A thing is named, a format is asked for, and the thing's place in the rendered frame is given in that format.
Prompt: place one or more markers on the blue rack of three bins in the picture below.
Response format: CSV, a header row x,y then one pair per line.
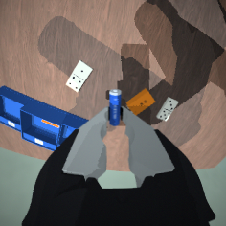
x,y
30,125

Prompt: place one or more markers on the white domino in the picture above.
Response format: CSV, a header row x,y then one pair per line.
x,y
79,76
167,109

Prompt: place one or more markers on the blue aa battery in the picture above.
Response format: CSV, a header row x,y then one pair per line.
x,y
115,106

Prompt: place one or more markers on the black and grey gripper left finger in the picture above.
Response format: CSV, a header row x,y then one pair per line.
x,y
81,155

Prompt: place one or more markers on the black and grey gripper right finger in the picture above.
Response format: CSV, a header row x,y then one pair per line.
x,y
151,153

